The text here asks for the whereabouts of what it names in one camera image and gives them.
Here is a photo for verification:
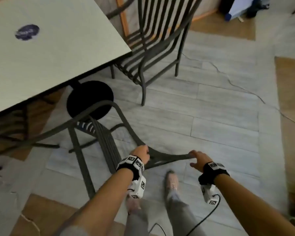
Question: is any person's left hand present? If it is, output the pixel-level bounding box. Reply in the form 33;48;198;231
129;144;151;165

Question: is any person's right hand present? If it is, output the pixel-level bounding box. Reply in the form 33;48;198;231
188;149;214;173

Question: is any dark metal slatted chair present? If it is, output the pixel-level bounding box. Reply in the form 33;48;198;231
0;100;197;200
106;0;205;107

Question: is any person's left forearm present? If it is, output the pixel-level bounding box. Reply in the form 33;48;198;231
61;168;136;236

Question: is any person's right forearm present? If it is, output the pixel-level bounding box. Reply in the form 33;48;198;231
212;174;295;236

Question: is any person's right shoe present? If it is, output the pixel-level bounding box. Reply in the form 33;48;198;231
165;170;179;194

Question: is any person's right leg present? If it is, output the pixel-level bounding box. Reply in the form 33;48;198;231
165;189;207;236

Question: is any person's leg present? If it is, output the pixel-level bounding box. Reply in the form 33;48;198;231
165;189;207;236
124;208;150;236

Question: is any person's left leg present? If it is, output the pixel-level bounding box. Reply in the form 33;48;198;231
124;208;150;236

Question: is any person's grey shirt sleeve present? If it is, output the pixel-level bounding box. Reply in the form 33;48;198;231
64;225;89;236

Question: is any white square table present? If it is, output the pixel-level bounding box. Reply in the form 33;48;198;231
0;0;133;121

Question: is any orange wooden railing with netting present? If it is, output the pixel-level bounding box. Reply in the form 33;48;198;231
93;0;222;40

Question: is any black bag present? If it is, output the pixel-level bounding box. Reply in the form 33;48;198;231
219;0;236;15

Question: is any white board with blue edge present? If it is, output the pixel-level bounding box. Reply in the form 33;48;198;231
224;0;261;22

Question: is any small black object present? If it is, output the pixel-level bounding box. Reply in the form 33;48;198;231
246;0;271;19

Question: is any blue round sticker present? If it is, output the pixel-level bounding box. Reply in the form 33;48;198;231
14;24;40;41

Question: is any black wristband with white camera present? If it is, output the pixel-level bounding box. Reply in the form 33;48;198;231
116;155;147;200
198;161;230;206

